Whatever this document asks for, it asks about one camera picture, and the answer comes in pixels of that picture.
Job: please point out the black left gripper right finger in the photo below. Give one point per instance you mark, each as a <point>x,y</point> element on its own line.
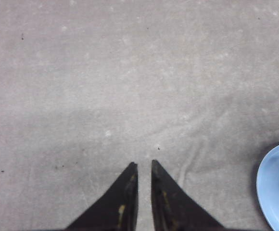
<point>173,209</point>

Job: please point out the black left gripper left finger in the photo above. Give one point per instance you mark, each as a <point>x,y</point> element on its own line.
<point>116,210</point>

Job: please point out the blue plastic plate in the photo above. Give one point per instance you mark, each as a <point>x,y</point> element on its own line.
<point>267,187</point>

